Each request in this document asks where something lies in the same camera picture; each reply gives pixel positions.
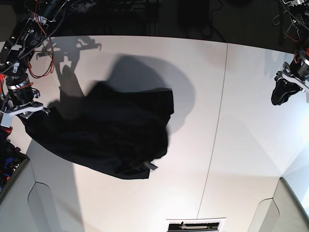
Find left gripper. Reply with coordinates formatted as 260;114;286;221
271;48;309;105

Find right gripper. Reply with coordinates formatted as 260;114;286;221
0;81;50;119

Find black printed t-shirt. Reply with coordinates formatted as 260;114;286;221
22;82;174;180

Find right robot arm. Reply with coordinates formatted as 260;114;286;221
0;0;68;127

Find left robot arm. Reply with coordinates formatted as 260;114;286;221
271;0;309;105

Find orange black tool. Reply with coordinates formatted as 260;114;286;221
0;74;13;134

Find grey bin with clothes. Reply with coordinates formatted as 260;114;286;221
0;139;30;202

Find white label card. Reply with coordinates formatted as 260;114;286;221
166;217;226;232

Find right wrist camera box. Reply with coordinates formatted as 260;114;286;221
0;112;13;128

